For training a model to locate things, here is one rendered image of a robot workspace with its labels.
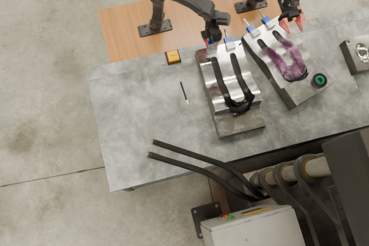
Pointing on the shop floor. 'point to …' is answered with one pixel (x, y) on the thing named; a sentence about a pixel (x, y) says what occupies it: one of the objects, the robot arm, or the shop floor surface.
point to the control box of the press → (247, 226)
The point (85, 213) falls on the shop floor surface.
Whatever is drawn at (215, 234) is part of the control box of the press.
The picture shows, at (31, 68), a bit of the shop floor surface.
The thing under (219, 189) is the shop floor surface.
